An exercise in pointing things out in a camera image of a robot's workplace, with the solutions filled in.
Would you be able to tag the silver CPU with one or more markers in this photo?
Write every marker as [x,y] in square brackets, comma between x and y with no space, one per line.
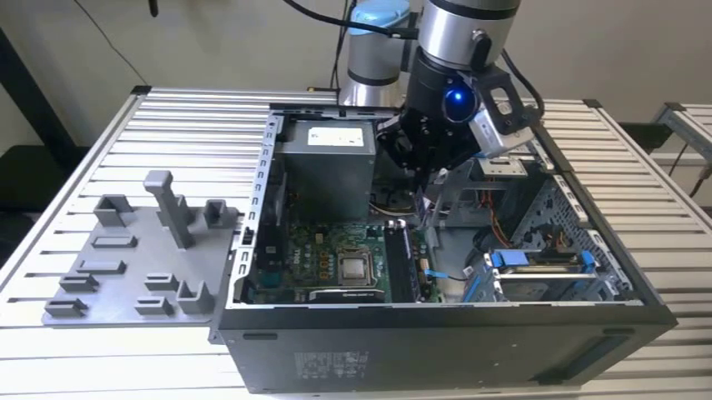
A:
[355,268]

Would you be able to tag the aluminium side table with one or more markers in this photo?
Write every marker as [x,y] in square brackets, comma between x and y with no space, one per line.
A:
[690,125]

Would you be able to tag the black RAM slot bank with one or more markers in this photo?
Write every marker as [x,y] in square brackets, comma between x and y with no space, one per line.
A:
[396,262]

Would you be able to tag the black table corner cap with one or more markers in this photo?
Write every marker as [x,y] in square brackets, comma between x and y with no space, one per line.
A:
[594,104]
[142,89]

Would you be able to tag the grey metal drive cage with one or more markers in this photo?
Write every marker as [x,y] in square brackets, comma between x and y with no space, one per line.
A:
[468,200]

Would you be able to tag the CPU socket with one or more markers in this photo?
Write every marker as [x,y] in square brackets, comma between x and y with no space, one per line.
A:
[337,271]

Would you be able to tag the blue disk carrier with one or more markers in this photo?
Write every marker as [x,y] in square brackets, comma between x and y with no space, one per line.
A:
[510,258]

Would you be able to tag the black case fan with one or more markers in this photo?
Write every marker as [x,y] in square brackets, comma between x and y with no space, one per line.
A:
[270,237]

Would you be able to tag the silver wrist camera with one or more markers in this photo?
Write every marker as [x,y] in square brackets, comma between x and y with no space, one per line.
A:
[495,137]

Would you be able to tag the black graphics card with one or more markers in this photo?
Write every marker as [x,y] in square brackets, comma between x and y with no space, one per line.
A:
[345,295]

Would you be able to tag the green motherboard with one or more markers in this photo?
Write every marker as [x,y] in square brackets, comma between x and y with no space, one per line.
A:
[335,239]

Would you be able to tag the grey power supply unit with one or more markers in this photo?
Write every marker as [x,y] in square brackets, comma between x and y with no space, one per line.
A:
[322,183]

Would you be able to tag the black antenna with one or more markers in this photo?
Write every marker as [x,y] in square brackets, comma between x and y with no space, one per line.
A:
[153,6]

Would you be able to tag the grey parts rack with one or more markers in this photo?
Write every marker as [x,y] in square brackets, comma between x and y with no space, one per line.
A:
[145,250]

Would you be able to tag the black box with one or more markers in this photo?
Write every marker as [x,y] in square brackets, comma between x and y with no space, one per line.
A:
[646,135]

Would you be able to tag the black PC case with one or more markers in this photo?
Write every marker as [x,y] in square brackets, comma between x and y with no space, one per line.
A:
[389,354]

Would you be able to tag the black furniture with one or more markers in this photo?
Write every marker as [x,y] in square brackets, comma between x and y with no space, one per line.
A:
[34,175]

